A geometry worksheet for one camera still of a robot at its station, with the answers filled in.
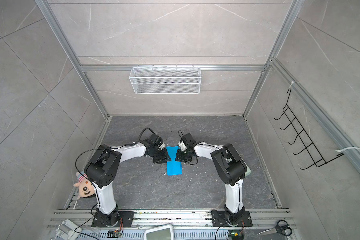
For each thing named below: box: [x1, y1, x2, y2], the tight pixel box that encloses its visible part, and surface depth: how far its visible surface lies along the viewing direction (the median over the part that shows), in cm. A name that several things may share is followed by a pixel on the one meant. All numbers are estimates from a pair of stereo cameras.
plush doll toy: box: [73, 171, 95, 199], surface depth 78 cm
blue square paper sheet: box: [166, 145, 183, 176], surface depth 92 cm
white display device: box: [144, 223, 174, 240], surface depth 68 cm
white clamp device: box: [56, 219, 83, 240], surface depth 70 cm
